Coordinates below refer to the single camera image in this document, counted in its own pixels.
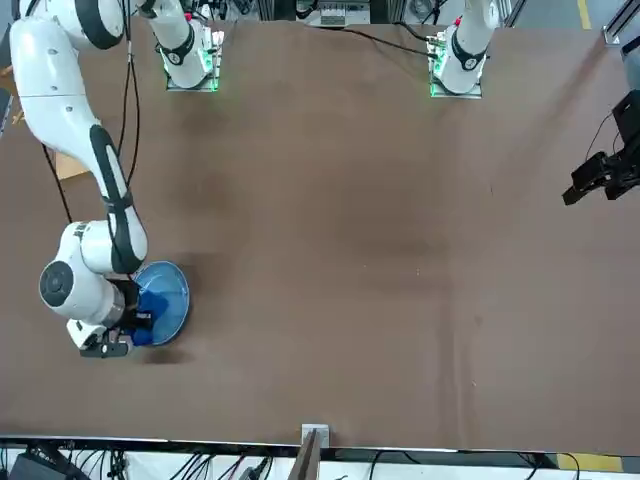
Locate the black electronics box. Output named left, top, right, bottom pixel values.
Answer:
left=8, top=449, right=76, bottom=480

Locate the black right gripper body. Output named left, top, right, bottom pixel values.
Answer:
left=118, top=279, right=142, bottom=330

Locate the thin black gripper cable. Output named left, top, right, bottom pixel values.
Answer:
left=585, top=112, right=626, bottom=169

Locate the aluminium camera post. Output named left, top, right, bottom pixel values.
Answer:
left=291, top=428, right=322, bottom=480

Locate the blue cloth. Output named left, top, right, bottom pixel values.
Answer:
left=124, top=291, right=171, bottom=348

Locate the grey metal bracket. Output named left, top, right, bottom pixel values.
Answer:
left=301, top=423, right=332, bottom=448

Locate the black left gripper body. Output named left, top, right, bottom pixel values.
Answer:
left=612, top=89, right=640, bottom=151

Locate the light blue plastic plate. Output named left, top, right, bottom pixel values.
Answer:
left=130, top=259, right=192, bottom=347

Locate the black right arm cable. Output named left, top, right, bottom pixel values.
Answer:
left=42, top=0, right=144, bottom=224

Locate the wooden cup rack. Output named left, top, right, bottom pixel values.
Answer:
left=0, top=64, right=95, bottom=182

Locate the aluminium frame profile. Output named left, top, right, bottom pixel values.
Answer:
left=602, top=0, right=640, bottom=47

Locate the long black cable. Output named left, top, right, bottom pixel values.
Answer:
left=309, top=22, right=436, bottom=56

